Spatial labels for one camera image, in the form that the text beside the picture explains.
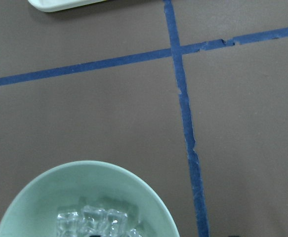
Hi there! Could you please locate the green bowl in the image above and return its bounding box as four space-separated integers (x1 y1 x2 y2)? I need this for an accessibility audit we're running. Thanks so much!
0 161 179 237

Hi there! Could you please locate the cream bear tray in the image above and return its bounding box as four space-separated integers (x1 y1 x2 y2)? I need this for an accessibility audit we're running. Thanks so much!
28 0 103 12

